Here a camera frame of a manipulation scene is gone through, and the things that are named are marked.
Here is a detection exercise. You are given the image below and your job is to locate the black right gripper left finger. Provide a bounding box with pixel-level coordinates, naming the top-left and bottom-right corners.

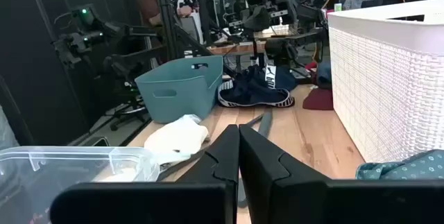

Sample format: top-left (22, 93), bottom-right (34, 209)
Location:
top-left (49, 123), bottom-right (241, 224)

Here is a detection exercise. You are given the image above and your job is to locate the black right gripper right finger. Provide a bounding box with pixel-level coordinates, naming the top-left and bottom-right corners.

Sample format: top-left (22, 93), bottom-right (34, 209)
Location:
top-left (238, 123), bottom-right (444, 224)

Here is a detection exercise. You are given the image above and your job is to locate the white cloth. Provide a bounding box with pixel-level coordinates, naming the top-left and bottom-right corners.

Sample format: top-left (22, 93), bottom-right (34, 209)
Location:
top-left (144, 114), bottom-right (210, 164)

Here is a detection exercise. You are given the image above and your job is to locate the navy white-striped Puma garment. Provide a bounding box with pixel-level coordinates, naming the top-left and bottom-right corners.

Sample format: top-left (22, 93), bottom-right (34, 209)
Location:
top-left (217, 64), bottom-right (298, 108)

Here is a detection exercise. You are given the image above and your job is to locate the navy blue cloth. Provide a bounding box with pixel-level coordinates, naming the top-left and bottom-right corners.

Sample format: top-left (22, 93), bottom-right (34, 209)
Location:
top-left (315, 60), bottom-right (333, 89)

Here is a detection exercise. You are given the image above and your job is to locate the teal dotted cloth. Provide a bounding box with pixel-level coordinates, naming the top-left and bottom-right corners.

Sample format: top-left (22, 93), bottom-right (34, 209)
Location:
top-left (355, 149), bottom-right (444, 180)

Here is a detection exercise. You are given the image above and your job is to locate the teal plastic bin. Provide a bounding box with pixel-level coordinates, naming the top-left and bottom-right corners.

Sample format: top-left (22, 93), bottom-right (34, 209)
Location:
top-left (134, 55), bottom-right (224, 124)

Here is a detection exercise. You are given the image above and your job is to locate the maroon cloth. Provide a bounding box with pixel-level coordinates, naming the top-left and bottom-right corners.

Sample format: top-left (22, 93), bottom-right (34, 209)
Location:
top-left (302, 87), bottom-right (334, 111)

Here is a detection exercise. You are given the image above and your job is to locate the black office chair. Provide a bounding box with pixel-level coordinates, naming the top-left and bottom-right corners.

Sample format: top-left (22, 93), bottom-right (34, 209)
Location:
top-left (103, 74), bottom-right (150, 131)

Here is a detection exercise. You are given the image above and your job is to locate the wooden background table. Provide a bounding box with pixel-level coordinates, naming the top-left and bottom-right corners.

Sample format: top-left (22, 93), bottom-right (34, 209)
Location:
top-left (207, 31), bottom-right (327, 57)

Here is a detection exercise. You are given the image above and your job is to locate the white perforated plastic basket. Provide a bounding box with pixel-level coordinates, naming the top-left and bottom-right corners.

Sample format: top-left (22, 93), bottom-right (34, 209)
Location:
top-left (327, 0), bottom-right (444, 164)

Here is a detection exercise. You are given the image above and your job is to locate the clear plastic container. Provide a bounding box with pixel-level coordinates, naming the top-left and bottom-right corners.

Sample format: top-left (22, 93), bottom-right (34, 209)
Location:
top-left (0, 146), bottom-right (160, 224)

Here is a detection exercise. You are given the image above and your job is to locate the black background robot rig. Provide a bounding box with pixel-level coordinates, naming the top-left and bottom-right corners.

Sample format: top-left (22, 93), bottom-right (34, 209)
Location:
top-left (221, 0), bottom-right (327, 69)

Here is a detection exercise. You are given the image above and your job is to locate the black partition panel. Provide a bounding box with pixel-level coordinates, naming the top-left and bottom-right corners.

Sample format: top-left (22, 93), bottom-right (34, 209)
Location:
top-left (0, 0), bottom-right (136, 145)

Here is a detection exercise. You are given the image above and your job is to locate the black aluminium rig frame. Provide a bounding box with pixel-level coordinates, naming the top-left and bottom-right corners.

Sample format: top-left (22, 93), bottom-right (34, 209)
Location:
top-left (154, 0), bottom-right (185, 60)

